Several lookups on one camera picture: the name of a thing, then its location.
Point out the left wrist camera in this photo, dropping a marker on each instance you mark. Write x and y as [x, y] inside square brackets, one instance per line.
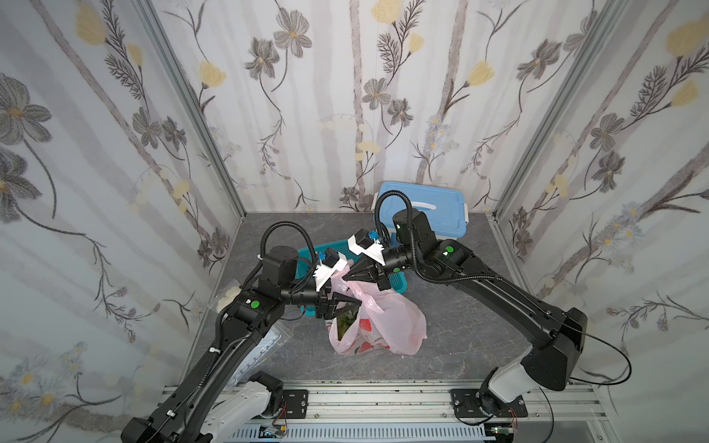
[330, 262]

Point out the teal plastic basket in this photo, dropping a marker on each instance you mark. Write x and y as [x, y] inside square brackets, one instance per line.
[354, 260]

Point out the blue face masks packet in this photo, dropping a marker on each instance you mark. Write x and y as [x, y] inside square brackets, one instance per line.
[276, 338]

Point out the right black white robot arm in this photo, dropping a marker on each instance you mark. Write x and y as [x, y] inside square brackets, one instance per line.
[403, 239]

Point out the white storage box blue lid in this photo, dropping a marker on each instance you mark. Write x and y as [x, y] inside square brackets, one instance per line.
[445, 208]

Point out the pineapple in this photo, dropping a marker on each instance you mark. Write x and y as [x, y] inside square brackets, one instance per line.
[345, 322]

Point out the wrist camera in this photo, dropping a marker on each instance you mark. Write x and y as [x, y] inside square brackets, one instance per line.
[330, 262]
[361, 243]

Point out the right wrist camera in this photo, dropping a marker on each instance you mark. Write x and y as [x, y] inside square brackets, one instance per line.
[361, 243]

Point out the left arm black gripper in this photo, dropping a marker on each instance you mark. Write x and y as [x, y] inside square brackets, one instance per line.
[326, 299]

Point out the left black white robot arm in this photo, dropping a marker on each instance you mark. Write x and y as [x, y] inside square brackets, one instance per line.
[239, 327]

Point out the white cotton packet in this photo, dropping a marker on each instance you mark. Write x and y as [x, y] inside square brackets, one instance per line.
[226, 296]

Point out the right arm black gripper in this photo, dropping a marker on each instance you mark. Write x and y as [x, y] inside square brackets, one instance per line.
[379, 268]

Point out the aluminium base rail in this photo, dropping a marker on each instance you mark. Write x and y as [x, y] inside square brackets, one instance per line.
[381, 411]

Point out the pink plastic bag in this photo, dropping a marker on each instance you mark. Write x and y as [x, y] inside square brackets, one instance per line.
[386, 320]

